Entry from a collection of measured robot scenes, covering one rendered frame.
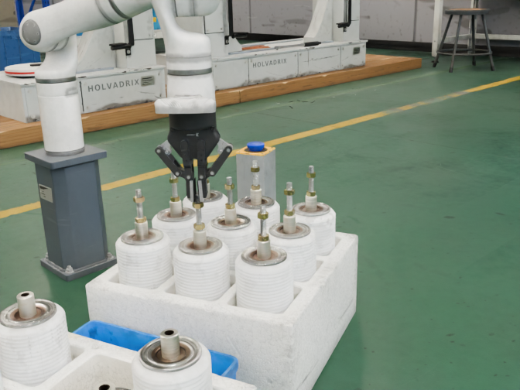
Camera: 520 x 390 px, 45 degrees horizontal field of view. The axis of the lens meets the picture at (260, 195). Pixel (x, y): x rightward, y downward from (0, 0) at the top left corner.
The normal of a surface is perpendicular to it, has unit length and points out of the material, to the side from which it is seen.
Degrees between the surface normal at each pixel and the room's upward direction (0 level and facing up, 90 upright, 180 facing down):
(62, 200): 88
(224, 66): 90
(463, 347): 0
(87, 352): 0
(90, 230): 90
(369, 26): 90
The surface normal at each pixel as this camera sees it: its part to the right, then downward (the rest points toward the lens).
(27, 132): 0.70, 0.21
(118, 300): -0.40, 0.30
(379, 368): -0.03, -0.95
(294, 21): -0.72, 0.24
